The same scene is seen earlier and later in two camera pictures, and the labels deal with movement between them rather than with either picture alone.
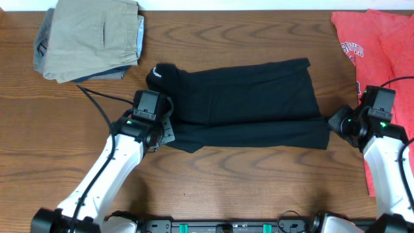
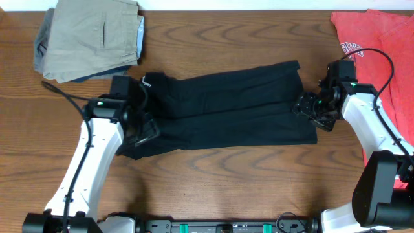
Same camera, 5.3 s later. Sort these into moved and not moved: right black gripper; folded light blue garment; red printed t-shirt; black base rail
Moved: right black gripper
Not moved: folded light blue garment; black base rail; red printed t-shirt
